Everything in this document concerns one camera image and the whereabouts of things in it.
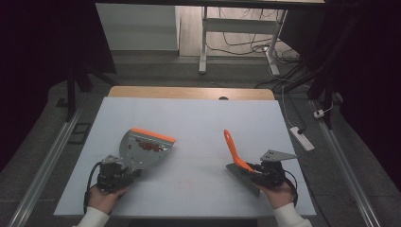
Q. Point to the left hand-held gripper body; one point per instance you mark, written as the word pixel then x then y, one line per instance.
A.
pixel 108 176

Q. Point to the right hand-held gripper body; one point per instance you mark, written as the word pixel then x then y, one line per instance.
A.
pixel 271 171

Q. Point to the grey dustpan with orange edge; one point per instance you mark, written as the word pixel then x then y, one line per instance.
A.
pixel 146 151

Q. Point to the person's left hand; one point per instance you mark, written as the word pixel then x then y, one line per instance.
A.
pixel 104 200

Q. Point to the person's right hand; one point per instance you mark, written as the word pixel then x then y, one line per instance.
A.
pixel 279 197

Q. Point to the white power strip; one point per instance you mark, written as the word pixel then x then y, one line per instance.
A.
pixel 302 138

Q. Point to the black floor plate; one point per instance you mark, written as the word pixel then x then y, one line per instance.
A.
pixel 79 133

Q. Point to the white board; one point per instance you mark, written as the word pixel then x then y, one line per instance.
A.
pixel 195 119

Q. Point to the small white adapter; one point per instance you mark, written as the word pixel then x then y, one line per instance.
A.
pixel 319 113

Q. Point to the black metal stand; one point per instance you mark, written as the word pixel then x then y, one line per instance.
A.
pixel 71 94
pixel 326 78

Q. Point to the wooden table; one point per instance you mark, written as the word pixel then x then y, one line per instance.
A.
pixel 176 92

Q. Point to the dark curtain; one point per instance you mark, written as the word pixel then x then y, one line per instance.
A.
pixel 38 63
pixel 375 78

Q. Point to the white cabinet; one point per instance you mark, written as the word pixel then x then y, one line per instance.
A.
pixel 135 28

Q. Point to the aluminium rail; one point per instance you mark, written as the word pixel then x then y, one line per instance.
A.
pixel 350 176
pixel 47 170

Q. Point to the white desk frame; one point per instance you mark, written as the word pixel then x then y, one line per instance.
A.
pixel 239 25

